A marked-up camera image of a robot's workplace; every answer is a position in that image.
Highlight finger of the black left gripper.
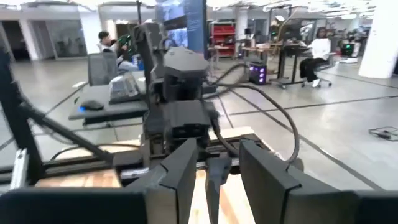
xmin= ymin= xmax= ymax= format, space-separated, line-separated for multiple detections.
xmin=216 ymin=157 xmax=233 ymax=224
xmin=205 ymin=157 xmax=220 ymax=224

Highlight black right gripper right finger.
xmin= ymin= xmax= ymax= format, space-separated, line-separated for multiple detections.
xmin=238 ymin=139 xmax=398 ymax=224

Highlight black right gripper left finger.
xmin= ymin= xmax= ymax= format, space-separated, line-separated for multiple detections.
xmin=0 ymin=138 xmax=198 ymax=224

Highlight dark grey desk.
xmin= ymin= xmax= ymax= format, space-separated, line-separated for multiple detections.
xmin=68 ymin=70 xmax=150 ymax=125

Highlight computer tower with lights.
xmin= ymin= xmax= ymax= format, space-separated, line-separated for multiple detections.
xmin=248 ymin=62 xmax=268 ymax=85

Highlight black computer mouse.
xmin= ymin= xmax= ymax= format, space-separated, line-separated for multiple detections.
xmin=79 ymin=99 xmax=105 ymax=112

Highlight black keyboard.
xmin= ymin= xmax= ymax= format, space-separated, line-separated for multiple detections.
xmin=108 ymin=73 xmax=141 ymax=105

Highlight wooden work table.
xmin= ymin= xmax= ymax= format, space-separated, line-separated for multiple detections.
xmin=241 ymin=43 xmax=271 ymax=63

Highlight black standing desk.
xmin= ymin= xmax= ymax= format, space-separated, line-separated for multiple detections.
xmin=269 ymin=43 xmax=307 ymax=90

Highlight red parts shelf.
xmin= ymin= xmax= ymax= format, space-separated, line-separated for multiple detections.
xmin=210 ymin=21 xmax=236 ymax=58

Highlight large black monitor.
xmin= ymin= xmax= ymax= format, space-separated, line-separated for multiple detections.
xmin=155 ymin=0 xmax=208 ymax=60

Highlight white mesh office chair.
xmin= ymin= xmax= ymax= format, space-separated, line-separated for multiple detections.
xmin=306 ymin=51 xmax=340 ymax=90

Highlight grey office chair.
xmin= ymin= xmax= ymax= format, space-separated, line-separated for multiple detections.
xmin=86 ymin=51 xmax=119 ymax=86

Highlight person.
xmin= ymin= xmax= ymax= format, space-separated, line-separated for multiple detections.
xmin=96 ymin=30 xmax=139 ymax=72
xmin=300 ymin=27 xmax=332 ymax=88

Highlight black desktop monitor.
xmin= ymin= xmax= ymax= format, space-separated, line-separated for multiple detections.
xmin=281 ymin=23 xmax=304 ymax=41

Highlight white device green screen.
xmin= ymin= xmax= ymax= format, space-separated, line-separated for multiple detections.
xmin=340 ymin=42 xmax=359 ymax=65

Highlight white pillar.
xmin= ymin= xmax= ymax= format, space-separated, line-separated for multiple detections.
xmin=357 ymin=0 xmax=398 ymax=79

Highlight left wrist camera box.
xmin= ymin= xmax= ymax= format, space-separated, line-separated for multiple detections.
xmin=163 ymin=99 xmax=213 ymax=141

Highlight black aluminium frame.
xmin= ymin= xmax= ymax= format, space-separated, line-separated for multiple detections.
xmin=0 ymin=46 xmax=144 ymax=187

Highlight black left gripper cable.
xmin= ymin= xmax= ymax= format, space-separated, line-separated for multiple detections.
xmin=203 ymin=62 xmax=301 ymax=167

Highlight silver aluminium bracket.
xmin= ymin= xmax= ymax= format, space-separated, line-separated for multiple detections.
xmin=10 ymin=148 xmax=30 ymax=190

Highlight black floor cable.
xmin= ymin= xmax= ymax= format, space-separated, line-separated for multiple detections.
xmin=368 ymin=126 xmax=398 ymax=142

